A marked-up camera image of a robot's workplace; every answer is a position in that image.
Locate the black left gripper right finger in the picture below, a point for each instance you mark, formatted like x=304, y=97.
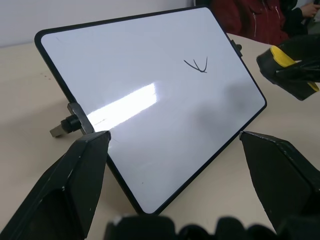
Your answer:
x=280, y=175

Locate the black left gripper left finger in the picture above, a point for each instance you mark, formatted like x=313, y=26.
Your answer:
x=62, y=180

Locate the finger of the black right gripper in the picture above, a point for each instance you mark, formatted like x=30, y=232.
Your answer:
x=302, y=47
x=302, y=72

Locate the black and yellow whiteboard eraser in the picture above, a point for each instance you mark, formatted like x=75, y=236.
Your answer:
x=268, y=66

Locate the black whiteboard stand clamp knob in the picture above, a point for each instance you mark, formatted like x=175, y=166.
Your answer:
x=72, y=121
x=237, y=47

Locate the person in red jacket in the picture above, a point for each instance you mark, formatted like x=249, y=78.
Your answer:
x=250, y=17

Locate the white whiteboard with black frame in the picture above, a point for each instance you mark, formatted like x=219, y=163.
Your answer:
x=140, y=82

